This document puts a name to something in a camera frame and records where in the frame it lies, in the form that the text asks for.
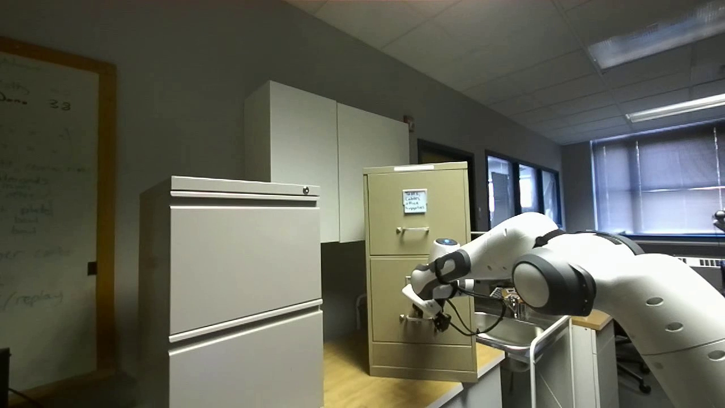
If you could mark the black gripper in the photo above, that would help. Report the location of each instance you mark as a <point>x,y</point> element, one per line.
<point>427,306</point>

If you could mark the beige bottom cabinet drawer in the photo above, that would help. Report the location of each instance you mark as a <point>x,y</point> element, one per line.
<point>391,311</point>

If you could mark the beige cabinet drawer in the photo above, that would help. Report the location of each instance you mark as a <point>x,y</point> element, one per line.
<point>391,311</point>
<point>411,209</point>

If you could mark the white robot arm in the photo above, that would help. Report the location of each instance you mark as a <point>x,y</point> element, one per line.
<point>674,318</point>

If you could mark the beige top cabinet drawer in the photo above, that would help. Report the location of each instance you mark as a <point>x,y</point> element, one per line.
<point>411,209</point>

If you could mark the beige file cabinet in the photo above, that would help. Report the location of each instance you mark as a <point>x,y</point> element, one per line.
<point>445,357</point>

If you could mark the white base cabinet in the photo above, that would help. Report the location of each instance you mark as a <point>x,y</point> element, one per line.
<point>576,371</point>

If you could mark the grey file cabinet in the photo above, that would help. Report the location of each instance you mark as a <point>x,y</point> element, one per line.
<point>229,295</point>

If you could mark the steel sink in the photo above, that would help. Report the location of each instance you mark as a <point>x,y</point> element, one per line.
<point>520,338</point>

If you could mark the window with blinds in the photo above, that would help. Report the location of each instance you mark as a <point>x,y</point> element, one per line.
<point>659,185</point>

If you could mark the ceiling light panel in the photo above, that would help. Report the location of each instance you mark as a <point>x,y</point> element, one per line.
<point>659,37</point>

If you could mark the ceiling light strip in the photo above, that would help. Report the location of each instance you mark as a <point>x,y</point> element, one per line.
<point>679,110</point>

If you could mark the wood-framed whiteboard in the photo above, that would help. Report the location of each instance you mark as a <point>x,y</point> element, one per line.
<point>57,213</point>

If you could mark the white wall cupboard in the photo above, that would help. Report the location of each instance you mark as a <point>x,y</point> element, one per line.
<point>299,136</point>

